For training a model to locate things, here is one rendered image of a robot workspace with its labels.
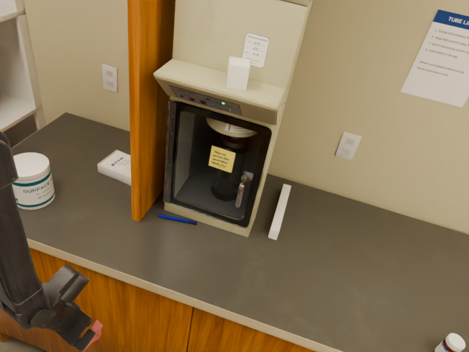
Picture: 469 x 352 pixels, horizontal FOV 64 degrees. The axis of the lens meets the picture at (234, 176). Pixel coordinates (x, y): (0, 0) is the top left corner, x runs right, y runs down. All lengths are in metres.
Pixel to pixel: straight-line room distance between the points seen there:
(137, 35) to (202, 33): 0.16
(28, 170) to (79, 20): 0.69
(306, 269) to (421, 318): 0.38
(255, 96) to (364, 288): 0.74
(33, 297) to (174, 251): 0.57
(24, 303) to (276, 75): 0.74
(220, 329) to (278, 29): 0.91
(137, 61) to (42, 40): 0.94
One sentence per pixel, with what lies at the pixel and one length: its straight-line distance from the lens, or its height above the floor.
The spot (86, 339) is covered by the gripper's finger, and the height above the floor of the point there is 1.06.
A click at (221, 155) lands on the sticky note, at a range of 1.14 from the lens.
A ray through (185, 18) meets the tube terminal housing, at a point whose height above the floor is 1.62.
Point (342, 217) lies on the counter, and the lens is 1.55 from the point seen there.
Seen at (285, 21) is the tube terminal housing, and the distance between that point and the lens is 0.96.
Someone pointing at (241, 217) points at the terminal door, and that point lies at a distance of 1.26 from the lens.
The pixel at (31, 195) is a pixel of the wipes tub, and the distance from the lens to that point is 1.40.
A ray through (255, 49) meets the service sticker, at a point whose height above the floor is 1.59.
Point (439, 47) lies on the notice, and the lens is 1.43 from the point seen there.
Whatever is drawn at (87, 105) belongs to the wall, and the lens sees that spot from 1.90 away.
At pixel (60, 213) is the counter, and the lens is 1.41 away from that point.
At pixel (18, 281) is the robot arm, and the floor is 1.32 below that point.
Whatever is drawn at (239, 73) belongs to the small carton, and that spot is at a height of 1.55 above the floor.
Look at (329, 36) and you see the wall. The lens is 1.40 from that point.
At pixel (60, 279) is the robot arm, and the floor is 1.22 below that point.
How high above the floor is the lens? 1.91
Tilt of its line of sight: 38 degrees down
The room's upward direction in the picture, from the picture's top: 11 degrees clockwise
